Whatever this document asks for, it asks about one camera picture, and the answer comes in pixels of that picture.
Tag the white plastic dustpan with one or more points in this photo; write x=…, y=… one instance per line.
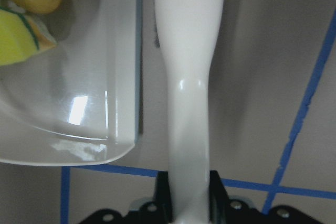
x=78, y=103

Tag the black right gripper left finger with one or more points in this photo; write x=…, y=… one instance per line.
x=156, y=211

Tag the yellow green sponge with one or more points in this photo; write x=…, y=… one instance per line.
x=18, y=40

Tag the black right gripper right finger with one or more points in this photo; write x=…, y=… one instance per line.
x=223, y=209

